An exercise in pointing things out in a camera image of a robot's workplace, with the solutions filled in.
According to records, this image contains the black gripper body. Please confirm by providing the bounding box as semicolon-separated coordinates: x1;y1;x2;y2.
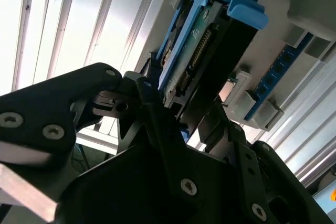
56;140;247;224

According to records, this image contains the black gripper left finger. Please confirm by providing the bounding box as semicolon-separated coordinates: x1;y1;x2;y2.
0;61;205;204

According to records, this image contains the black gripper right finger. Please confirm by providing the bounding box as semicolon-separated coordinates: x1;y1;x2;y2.
198;98;329;224

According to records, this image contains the hard disk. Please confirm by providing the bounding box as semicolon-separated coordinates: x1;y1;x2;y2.
154;0;269;143

